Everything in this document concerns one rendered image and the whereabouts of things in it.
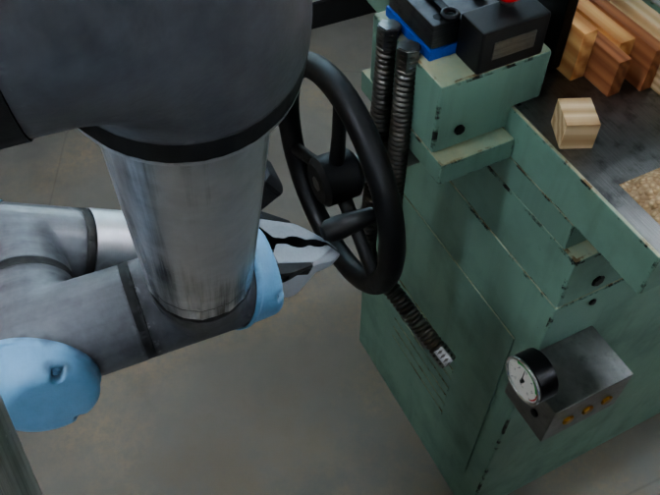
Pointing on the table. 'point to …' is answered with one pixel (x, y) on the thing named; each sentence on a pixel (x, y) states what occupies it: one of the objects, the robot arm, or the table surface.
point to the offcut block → (575, 123)
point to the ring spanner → (446, 10)
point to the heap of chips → (646, 192)
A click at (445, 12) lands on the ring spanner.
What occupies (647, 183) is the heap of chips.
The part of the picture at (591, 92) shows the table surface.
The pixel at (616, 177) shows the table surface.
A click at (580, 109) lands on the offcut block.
